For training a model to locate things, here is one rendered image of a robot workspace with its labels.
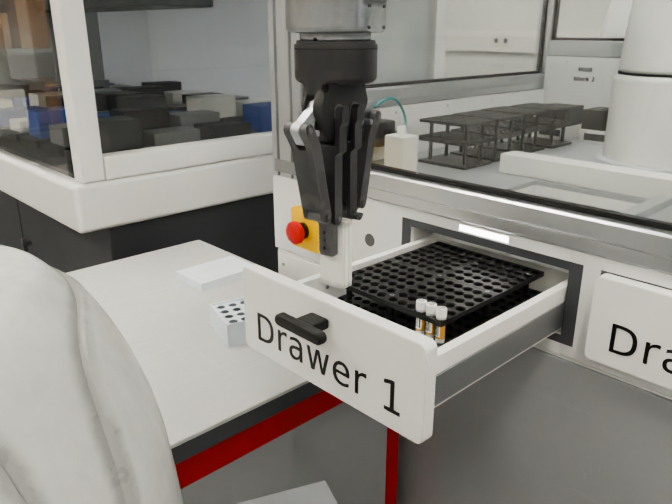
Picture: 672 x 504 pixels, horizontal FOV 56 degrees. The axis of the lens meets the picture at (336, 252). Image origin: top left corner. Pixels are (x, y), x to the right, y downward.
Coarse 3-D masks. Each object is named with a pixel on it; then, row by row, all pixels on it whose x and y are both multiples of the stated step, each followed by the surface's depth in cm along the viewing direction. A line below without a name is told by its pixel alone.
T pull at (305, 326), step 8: (280, 320) 68; (288, 320) 67; (296, 320) 67; (304, 320) 67; (312, 320) 67; (320, 320) 67; (288, 328) 67; (296, 328) 66; (304, 328) 65; (312, 328) 65; (320, 328) 67; (304, 336) 65; (312, 336) 64; (320, 336) 64; (320, 344) 64
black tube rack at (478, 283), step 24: (384, 264) 86; (408, 264) 86; (432, 264) 86; (456, 264) 87; (480, 264) 86; (504, 264) 87; (384, 288) 79; (408, 288) 78; (432, 288) 78; (456, 288) 78; (480, 288) 78; (504, 288) 78; (528, 288) 84; (384, 312) 78; (456, 312) 72; (480, 312) 78; (504, 312) 79; (456, 336) 72
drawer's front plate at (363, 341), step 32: (256, 288) 76; (288, 288) 72; (256, 320) 78; (352, 320) 65; (384, 320) 63; (288, 352) 75; (320, 352) 70; (352, 352) 66; (384, 352) 62; (416, 352) 59; (320, 384) 71; (352, 384) 67; (384, 384) 63; (416, 384) 60; (384, 416) 65; (416, 416) 61
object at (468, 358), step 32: (384, 256) 92; (512, 256) 91; (320, 288) 84; (544, 288) 88; (512, 320) 72; (544, 320) 78; (448, 352) 64; (480, 352) 69; (512, 352) 74; (448, 384) 66
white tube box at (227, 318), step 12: (228, 300) 100; (240, 300) 101; (216, 312) 96; (228, 312) 97; (240, 312) 96; (216, 324) 97; (228, 324) 92; (240, 324) 93; (228, 336) 92; (240, 336) 93
